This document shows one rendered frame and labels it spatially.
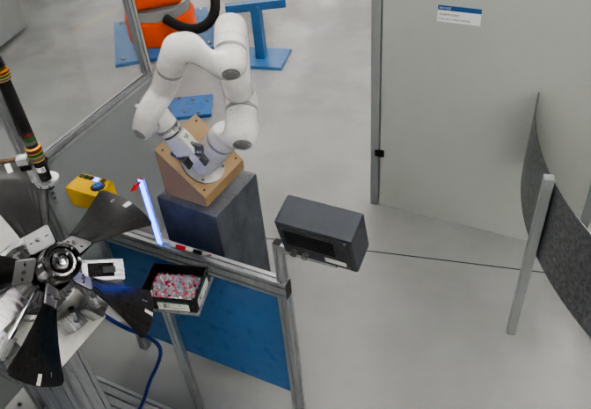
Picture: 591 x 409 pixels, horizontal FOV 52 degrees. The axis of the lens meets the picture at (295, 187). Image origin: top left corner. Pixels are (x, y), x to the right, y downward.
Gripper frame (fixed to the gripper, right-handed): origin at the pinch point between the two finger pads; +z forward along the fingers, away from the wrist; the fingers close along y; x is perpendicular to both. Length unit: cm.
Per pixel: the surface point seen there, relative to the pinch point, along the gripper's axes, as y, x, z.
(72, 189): 46, 19, -14
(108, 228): 7.0, 40.5, -10.5
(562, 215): -104, -37, 85
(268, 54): 160, -267, 92
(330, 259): -53, 26, 29
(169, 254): 21.9, 22.4, 24.4
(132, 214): 6.8, 30.6, -6.4
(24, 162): -2, 49, -47
